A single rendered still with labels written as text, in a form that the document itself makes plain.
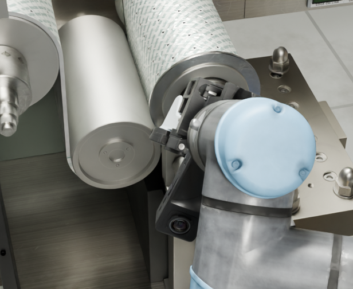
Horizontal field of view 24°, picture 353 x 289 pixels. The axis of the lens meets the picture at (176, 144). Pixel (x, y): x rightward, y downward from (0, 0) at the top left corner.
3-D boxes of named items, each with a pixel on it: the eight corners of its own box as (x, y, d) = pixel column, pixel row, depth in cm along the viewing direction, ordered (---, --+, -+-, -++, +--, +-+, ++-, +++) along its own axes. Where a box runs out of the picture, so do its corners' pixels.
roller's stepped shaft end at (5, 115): (-6, 145, 91) (-10, 122, 89) (-9, 111, 95) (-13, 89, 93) (24, 141, 91) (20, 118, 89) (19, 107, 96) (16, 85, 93)
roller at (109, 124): (75, 195, 114) (68, 128, 106) (54, 84, 132) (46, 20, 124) (161, 182, 116) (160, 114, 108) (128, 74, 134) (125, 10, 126)
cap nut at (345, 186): (337, 200, 125) (341, 179, 122) (329, 184, 127) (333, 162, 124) (360, 196, 125) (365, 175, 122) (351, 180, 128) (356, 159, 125)
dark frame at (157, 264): (150, 283, 130) (147, 191, 116) (114, 145, 154) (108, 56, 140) (196, 274, 131) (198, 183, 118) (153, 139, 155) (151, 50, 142)
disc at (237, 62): (150, 151, 111) (148, 61, 101) (149, 148, 112) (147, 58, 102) (257, 135, 114) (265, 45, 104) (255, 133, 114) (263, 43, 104)
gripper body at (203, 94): (250, 104, 91) (283, 105, 79) (220, 178, 91) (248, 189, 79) (186, 77, 89) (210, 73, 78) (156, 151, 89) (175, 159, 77)
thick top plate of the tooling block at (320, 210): (271, 250, 125) (274, 222, 121) (205, 90, 155) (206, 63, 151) (371, 232, 128) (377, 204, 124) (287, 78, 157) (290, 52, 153)
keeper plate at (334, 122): (328, 187, 144) (336, 139, 137) (308, 149, 151) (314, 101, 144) (341, 184, 144) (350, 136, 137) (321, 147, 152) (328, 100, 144)
